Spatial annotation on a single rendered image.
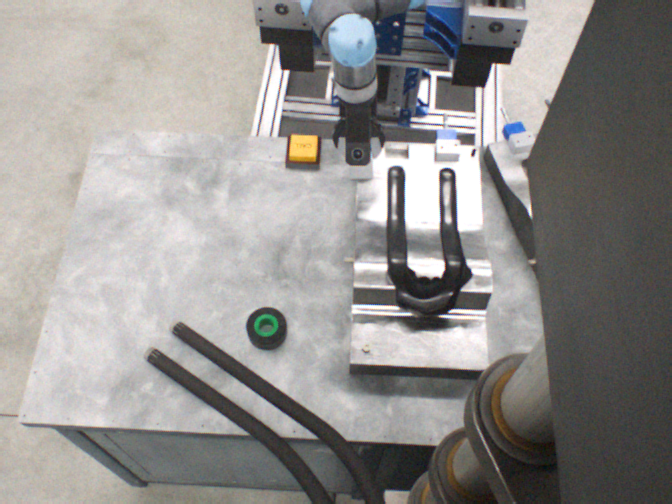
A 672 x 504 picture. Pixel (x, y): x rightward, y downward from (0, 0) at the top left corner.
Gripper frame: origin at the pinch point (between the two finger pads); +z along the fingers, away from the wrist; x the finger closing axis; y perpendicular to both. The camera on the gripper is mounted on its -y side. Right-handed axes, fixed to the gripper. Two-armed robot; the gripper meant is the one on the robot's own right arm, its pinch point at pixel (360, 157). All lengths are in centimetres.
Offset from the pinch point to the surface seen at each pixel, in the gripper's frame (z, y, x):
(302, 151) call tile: 10.3, 8.2, 13.8
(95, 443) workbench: 32, -54, 59
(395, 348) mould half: 6.6, -38.5, -7.5
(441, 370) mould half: 8.4, -42.0, -16.2
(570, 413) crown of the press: -93, -71, -15
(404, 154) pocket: 9.5, 6.8, -9.1
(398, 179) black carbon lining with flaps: 7.0, -1.1, -7.8
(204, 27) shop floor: 97, 126, 74
